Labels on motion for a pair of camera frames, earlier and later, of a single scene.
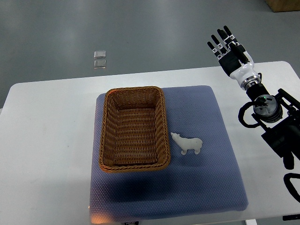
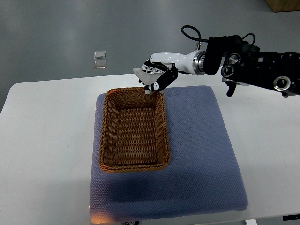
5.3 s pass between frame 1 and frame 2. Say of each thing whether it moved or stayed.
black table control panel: stayed
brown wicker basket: stayed
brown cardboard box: stayed
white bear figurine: moved
